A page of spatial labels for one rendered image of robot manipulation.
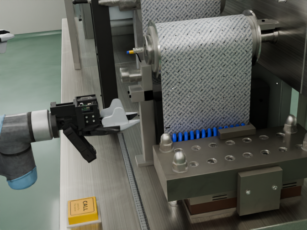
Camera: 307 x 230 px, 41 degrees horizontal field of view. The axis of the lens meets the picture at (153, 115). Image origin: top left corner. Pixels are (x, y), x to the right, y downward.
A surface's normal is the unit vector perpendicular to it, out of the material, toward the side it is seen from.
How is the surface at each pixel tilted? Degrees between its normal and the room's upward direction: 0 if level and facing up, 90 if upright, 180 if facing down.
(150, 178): 0
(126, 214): 0
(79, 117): 88
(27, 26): 90
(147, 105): 90
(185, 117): 90
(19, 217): 0
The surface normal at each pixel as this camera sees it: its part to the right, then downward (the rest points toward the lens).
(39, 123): 0.14, -0.09
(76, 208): -0.06, -0.90
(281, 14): -0.98, 0.14
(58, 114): 0.19, 0.39
